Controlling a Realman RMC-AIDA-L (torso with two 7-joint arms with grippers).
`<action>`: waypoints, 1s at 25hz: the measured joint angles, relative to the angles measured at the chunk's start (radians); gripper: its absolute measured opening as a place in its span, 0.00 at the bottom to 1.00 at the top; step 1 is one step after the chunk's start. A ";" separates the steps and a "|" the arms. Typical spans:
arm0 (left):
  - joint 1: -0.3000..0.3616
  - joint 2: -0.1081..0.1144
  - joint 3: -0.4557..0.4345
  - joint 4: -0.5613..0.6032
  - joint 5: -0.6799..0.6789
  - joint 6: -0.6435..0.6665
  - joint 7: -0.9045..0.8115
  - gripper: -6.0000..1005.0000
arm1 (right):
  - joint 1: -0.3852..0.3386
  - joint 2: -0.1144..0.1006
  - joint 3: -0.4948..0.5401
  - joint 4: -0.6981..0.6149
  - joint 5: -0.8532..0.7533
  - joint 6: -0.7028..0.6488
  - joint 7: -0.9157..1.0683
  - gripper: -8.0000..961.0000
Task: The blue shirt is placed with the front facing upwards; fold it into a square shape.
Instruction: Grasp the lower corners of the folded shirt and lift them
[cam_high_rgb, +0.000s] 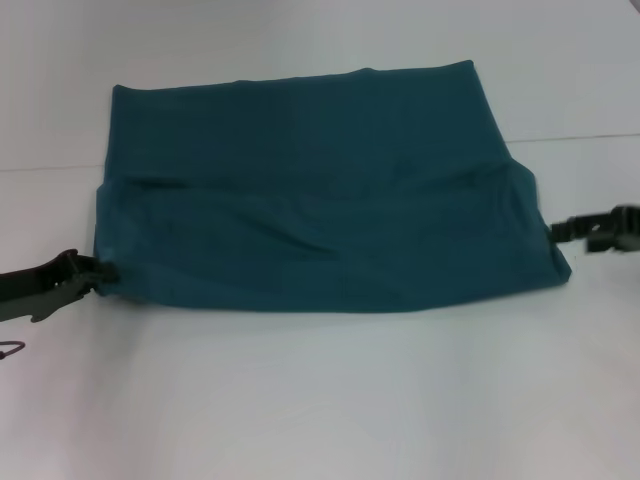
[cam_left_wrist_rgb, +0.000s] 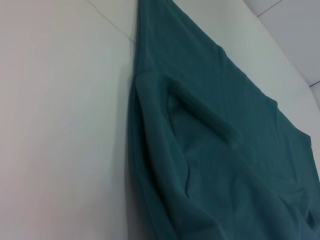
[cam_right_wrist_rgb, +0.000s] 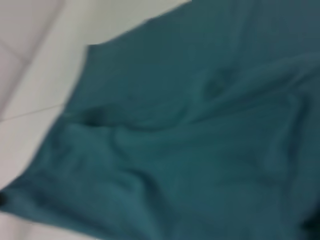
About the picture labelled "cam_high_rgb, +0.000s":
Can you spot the teal t-shirt with FREE print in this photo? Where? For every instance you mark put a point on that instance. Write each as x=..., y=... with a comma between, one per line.
x=310, y=200

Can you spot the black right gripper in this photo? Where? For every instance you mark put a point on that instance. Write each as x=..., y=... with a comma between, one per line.
x=622, y=232

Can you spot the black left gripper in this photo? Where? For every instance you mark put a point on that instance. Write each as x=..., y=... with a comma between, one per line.
x=40, y=285

